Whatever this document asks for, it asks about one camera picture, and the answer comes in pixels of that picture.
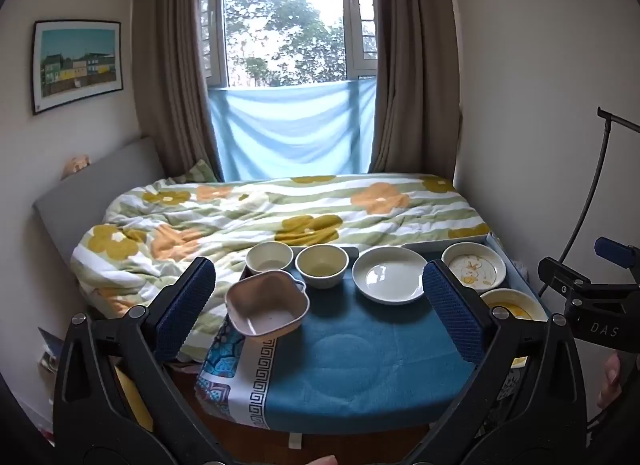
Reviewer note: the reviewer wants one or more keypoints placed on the grey headboard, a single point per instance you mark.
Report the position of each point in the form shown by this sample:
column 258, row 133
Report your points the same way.
column 85, row 200

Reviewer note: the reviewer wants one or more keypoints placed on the duck print plate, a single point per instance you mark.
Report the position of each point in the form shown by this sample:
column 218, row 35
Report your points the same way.
column 471, row 267

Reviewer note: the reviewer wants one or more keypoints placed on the small plush toy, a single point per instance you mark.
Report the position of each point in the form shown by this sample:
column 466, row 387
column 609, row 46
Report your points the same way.
column 76, row 166

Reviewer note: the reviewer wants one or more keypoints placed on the blue-grey tray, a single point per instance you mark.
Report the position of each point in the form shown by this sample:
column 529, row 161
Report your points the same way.
column 520, row 270

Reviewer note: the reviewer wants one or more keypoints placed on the green striped pillow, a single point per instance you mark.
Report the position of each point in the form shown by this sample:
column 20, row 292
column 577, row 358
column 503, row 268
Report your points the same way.
column 201, row 172

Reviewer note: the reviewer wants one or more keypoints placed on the black thin stand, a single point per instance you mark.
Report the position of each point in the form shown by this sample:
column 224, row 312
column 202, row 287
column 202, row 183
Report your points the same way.
column 595, row 185

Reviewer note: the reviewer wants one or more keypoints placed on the pink square bowl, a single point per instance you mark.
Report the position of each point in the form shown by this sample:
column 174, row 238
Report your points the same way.
column 267, row 307

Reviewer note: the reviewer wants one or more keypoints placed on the light blue window cloth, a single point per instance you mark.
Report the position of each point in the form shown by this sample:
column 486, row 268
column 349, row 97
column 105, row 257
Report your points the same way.
column 292, row 130

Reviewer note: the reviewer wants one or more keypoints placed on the cream round bowl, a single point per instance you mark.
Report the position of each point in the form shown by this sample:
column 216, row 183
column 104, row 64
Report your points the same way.
column 321, row 265

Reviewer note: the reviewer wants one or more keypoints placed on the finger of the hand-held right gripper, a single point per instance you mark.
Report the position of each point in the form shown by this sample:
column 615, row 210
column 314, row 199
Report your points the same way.
column 562, row 275
column 614, row 251

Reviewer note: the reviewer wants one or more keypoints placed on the yellow rimmed bowl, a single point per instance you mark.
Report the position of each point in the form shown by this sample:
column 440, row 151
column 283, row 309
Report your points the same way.
column 515, row 306

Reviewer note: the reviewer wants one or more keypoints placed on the window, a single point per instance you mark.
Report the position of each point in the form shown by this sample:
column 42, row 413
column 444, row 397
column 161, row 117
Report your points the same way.
column 287, row 15

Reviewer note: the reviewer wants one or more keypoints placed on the white round plate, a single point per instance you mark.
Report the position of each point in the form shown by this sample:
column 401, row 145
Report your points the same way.
column 390, row 275

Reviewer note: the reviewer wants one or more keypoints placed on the small white bowl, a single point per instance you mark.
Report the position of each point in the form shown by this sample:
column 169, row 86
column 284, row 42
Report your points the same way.
column 269, row 257

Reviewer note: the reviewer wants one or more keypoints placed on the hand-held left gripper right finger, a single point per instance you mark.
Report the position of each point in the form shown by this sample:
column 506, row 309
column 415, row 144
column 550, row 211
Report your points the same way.
column 452, row 315

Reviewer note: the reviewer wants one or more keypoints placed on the floral striped blanket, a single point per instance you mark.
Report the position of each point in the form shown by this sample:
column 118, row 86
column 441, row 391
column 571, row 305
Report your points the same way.
column 280, row 215

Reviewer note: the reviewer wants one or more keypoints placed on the brown curtain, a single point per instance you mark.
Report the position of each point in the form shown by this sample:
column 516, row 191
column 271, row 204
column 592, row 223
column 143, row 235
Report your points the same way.
column 172, row 70
column 415, row 60

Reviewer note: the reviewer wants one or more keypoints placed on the person's left hand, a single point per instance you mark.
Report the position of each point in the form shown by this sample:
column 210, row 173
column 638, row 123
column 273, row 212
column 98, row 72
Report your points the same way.
column 317, row 460

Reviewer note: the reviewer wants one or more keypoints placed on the person's right hand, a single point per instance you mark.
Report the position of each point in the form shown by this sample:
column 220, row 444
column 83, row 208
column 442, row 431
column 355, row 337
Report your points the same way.
column 612, row 377

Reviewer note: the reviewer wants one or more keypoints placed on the framed houses picture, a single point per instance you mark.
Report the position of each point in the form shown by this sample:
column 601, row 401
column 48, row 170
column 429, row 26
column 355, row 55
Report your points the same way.
column 77, row 65

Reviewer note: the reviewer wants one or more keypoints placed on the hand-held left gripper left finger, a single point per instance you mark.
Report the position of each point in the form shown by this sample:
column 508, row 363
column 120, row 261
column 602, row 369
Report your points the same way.
column 187, row 310

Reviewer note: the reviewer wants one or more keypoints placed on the blue patterned tablecloth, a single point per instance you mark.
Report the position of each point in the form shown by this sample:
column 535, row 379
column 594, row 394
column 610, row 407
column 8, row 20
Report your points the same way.
column 365, row 360

